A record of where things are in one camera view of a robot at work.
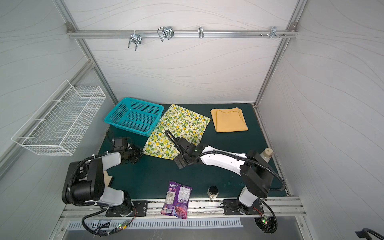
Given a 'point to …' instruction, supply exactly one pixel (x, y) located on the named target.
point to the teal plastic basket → (137, 115)
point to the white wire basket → (55, 128)
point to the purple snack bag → (176, 200)
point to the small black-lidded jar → (213, 192)
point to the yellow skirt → (228, 119)
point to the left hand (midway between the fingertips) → (147, 147)
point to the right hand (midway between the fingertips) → (186, 152)
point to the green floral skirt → (183, 123)
